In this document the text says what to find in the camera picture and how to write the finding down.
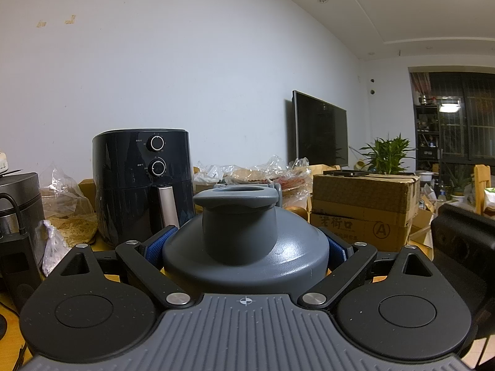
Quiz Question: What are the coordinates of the dark barred window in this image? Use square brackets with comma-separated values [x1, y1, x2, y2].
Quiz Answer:
[410, 71, 495, 163]

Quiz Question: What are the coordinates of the green potted plant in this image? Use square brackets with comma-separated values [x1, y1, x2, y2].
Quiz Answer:
[358, 133, 418, 176]

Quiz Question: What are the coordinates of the grey rice cooker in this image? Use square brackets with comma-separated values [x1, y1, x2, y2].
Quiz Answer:
[0, 172, 45, 236]

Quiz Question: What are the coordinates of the clear plastic bag of food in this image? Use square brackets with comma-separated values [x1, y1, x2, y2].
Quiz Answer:
[224, 155, 312, 209]

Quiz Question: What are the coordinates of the taped cardboard box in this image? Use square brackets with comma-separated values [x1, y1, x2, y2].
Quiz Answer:
[308, 173, 421, 253]

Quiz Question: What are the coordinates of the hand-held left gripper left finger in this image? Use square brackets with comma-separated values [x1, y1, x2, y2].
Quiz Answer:
[58, 226, 196, 310]

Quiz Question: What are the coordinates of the cluttered dark shelf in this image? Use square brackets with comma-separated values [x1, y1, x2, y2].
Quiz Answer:
[414, 102, 441, 171]

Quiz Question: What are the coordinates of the clear shaker bottle grey lid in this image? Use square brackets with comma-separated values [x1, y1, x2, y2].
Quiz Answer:
[162, 183, 330, 298]

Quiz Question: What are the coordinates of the black air fryer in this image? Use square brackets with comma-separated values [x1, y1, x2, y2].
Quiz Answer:
[92, 129, 196, 250]

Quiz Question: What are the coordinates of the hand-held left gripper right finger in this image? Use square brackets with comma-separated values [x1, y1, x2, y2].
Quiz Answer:
[297, 234, 437, 310]

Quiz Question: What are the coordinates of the small tan cardboard box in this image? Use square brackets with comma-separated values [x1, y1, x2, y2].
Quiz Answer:
[78, 179, 97, 202]

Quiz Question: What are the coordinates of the plastic bag of brown food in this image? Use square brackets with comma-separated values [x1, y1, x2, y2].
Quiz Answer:
[41, 166, 97, 246]

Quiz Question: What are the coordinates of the plain cardboard box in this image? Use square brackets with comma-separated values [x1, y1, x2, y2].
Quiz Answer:
[410, 195, 437, 248]

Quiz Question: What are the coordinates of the black portable air pump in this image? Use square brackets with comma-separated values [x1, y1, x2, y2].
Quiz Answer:
[0, 192, 41, 310]

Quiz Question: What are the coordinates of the black television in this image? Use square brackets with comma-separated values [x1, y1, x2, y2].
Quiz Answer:
[292, 90, 349, 167]

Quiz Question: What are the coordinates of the small potted plant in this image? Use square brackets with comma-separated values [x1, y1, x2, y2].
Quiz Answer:
[441, 164, 474, 198]

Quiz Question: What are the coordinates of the bag of white granules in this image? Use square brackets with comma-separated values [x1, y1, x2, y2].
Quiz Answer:
[42, 220, 74, 277]

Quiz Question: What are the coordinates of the crumpled clear plastic bag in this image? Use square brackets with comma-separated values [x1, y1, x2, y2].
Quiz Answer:
[193, 161, 226, 187]

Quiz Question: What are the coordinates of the wooden chair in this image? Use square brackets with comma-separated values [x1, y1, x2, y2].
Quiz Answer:
[474, 164, 493, 215]

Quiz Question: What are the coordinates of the reddish curtain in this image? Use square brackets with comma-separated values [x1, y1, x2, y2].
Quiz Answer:
[411, 73, 431, 103]

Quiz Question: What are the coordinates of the black flat frame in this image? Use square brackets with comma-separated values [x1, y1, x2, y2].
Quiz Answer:
[322, 168, 379, 178]

